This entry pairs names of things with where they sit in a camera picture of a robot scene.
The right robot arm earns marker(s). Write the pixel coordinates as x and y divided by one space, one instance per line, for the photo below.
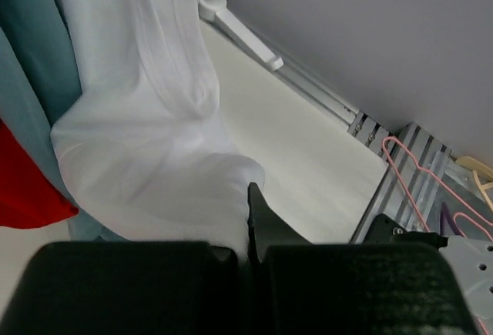
447 282

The cream hanger on floor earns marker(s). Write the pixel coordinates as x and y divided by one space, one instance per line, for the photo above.
479 169

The blue grey t shirt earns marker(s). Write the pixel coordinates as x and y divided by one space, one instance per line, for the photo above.
39 83

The white t shirt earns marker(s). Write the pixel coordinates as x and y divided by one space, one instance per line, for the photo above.
144 150

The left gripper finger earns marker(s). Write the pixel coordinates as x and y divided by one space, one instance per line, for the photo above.
266 228

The pink wire hanger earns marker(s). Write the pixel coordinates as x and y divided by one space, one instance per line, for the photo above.
425 190

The metal clothes rack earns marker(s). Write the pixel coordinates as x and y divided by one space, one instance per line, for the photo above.
217 14

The red t shirt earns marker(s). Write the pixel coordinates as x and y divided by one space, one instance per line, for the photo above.
28 199

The aluminium mounting rail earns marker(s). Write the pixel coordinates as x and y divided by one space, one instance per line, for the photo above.
370 133

